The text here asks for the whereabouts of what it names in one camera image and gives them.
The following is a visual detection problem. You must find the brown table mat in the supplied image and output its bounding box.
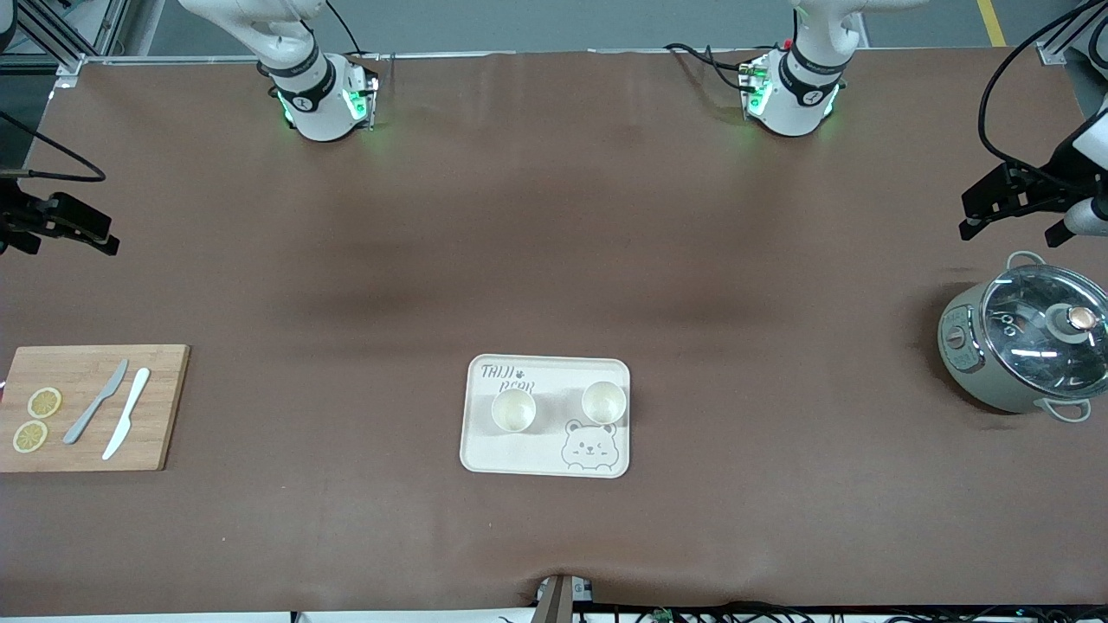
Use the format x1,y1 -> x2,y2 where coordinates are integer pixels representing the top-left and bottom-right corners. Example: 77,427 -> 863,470
0,48 -> 1108,617

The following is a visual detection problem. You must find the cream bear print tray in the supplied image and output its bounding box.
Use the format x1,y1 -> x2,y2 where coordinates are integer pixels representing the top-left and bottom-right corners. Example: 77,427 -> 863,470
460,355 -> 631,479

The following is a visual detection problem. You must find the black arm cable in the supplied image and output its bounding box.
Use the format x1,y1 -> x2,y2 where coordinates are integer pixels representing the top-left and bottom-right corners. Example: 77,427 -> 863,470
978,0 -> 1108,174
0,111 -> 106,183

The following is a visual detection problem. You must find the sage green electric pot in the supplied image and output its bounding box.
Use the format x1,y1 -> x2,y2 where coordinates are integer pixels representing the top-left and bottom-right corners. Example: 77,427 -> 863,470
937,250 -> 1108,424

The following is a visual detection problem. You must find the glass pot lid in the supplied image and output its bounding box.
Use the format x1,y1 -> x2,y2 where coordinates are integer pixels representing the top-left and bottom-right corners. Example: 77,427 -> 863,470
980,264 -> 1108,401

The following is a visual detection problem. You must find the bamboo cutting board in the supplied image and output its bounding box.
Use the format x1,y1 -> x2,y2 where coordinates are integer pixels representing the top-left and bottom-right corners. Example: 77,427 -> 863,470
0,344 -> 191,473

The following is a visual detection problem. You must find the grey plastic knife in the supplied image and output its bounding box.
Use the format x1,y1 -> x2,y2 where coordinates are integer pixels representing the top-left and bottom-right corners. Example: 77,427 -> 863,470
62,358 -> 130,446

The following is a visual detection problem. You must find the black left base cable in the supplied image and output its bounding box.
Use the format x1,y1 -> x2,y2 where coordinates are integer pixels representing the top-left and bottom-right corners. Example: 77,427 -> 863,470
662,42 -> 756,92

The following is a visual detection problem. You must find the white IKEA cup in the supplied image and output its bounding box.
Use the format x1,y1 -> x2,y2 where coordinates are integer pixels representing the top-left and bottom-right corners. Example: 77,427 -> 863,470
491,387 -> 538,433
581,381 -> 628,426

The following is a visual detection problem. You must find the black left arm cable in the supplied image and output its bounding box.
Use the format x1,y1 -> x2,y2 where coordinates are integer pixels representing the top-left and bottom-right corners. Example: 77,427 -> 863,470
978,0 -> 1108,174

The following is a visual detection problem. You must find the black right base cable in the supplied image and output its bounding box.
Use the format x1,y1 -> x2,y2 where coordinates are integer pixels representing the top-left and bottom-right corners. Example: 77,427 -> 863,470
325,0 -> 364,57

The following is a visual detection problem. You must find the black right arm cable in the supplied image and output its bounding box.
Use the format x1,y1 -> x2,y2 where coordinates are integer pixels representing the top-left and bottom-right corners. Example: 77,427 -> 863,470
0,111 -> 106,183

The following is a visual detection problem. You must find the white plastic knife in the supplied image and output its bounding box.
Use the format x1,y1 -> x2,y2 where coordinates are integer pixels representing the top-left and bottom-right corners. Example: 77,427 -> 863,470
102,368 -> 151,461

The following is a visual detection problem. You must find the black base cable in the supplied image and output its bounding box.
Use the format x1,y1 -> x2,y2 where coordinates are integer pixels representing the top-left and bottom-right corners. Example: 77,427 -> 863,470
325,0 -> 364,57
662,42 -> 756,92

